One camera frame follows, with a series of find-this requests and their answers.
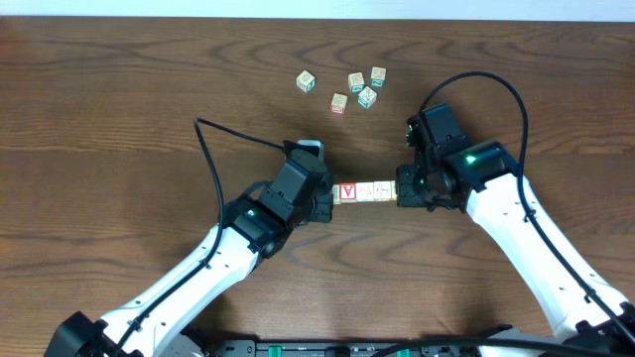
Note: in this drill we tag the wooden block teal letter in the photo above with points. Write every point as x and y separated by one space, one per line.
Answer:
356 82

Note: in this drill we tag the yellow-edged wooden block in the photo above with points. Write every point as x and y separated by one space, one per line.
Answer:
335 194

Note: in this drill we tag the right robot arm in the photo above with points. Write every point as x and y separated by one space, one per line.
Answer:
481 180

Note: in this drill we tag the plain white wooden block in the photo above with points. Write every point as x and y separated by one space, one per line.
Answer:
364 191

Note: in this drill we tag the wooden block teal side far-left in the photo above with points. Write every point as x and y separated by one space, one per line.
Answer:
306 81

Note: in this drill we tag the wooden block green number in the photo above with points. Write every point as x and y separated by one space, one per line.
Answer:
378 76

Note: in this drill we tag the yellow-sided wooden block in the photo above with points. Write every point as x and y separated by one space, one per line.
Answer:
382 190

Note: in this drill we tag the wooden block teal front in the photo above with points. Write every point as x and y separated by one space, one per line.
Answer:
367 97

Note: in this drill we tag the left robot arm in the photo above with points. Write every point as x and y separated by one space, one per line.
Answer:
249 231

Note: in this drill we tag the red letter A block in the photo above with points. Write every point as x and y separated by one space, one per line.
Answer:
347 192

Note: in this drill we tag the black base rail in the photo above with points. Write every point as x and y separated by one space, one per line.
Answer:
252 348

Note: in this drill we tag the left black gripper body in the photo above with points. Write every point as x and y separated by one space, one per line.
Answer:
323 199

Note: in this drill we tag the wooden block red number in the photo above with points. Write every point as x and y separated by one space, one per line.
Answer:
338 103

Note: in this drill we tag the wooden block brown drawing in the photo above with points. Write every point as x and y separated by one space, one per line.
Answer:
394 194

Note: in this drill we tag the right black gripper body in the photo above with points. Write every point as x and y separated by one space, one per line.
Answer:
415 187

